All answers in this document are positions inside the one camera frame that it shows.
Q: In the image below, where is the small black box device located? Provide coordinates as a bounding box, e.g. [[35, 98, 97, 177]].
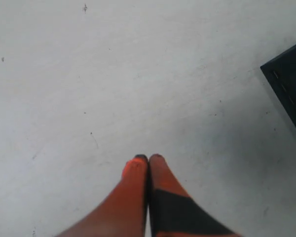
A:
[[260, 45, 296, 128]]

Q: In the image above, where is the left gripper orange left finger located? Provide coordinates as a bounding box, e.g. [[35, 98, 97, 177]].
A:
[[58, 155, 148, 237]]

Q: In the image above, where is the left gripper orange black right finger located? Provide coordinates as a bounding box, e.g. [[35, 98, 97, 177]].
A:
[[149, 154, 240, 237]]

